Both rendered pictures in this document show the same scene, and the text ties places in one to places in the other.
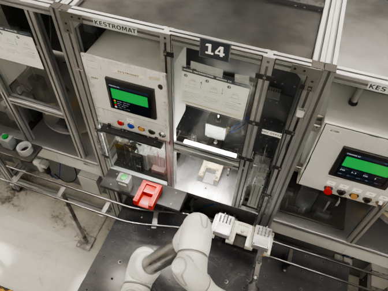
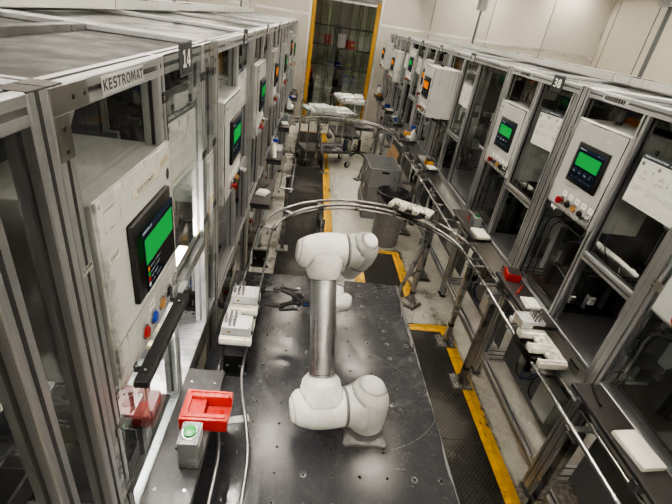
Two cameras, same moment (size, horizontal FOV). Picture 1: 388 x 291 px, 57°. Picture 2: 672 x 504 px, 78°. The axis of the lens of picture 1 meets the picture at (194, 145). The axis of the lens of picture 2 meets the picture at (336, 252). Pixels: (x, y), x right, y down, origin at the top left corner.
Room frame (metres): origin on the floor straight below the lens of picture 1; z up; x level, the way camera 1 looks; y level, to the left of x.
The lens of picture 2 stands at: (1.19, 1.29, 2.17)
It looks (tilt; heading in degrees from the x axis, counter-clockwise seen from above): 29 degrees down; 246
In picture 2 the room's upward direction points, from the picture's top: 9 degrees clockwise
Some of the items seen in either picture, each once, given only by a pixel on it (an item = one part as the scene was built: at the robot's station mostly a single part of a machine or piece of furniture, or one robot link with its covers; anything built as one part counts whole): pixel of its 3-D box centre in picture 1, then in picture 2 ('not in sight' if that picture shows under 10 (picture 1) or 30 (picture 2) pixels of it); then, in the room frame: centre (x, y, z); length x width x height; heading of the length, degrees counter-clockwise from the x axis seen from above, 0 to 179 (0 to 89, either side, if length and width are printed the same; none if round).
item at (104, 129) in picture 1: (131, 134); (163, 331); (1.24, 0.34, 1.37); 0.36 x 0.04 x 0.04; 73
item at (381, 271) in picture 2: not in sight; (380, 273); (-0.69, -1.81, 0.01); 1.00 x 0.55 x 0.01; 73
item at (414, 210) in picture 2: not in sight; (410, 211); (-0.65, -1.48, 0.84); 0.37 x 0.14 x 0.10; 131
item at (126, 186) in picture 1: (125, 181); (187, 444); (1.19, 0.41, 0.97); 0.08 x 0.08 x 0.12; 73
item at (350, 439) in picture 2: not in sight; (363, 420); (0.50, 0.27, 0.71); 0.22 x 0.18 x 0.06; 73
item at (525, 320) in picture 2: not in sight; (530, 317); (-0.54, 0.03, 0.92); 0.13 x 0.10 x 0.09; 163
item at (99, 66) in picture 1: (138, 86); (98, 252); (1.37, 0.30, 1.60); 0.42 x 0.29 x 0.46; 73
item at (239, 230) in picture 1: (241, 236); (241, 320); (0.92, -0.30, 0.84); 0.36 x 0.14 x 0.10; 73
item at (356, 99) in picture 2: not in sight; (346, 119); (-1.95, -6.32, 0.48); 0.84 x 0.58 x 0.97; 81
